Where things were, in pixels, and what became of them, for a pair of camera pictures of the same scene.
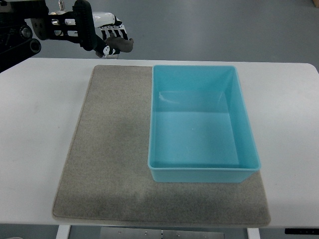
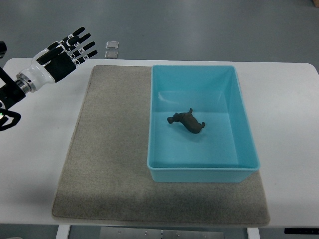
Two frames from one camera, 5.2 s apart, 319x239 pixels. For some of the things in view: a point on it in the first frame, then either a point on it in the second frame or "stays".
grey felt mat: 106,180 stays
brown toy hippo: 123,44 -> 188,120
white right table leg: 253,233 stays
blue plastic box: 200,131 stays
